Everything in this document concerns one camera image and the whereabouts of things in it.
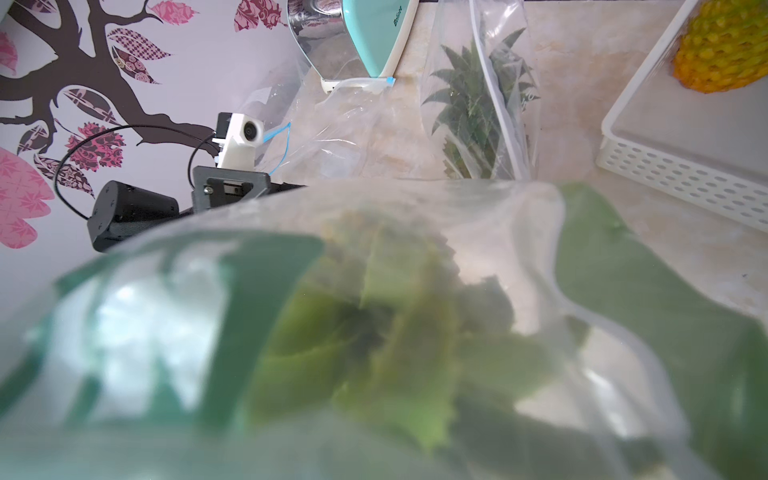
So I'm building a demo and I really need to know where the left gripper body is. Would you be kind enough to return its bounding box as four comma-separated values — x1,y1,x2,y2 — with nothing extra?
192,166,302,213

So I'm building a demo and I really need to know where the zip-top bag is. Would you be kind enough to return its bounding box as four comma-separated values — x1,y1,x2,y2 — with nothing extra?
242,61,443,184

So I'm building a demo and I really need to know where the pineapple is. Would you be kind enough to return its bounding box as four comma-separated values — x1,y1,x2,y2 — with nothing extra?
422,28,540,180
673,0,767,94
237,211,594,469

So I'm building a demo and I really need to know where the green-zip bag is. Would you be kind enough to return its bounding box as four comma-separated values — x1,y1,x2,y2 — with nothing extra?
1,181,767,479

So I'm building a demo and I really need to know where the blue-zip bag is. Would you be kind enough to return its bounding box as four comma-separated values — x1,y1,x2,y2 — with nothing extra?
258,122,292,175

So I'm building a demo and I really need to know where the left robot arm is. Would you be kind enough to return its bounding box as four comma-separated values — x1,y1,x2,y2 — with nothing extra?
87,166,299,253

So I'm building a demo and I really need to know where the back right zip bag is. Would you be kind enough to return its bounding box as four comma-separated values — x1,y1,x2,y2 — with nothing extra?
421,1,542,181

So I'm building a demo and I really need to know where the mint green toaster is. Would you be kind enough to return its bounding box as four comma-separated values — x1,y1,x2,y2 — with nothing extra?
286,0,419,93

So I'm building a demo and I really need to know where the white plastic basket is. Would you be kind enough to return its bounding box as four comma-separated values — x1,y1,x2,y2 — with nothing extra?
595,1,767,231

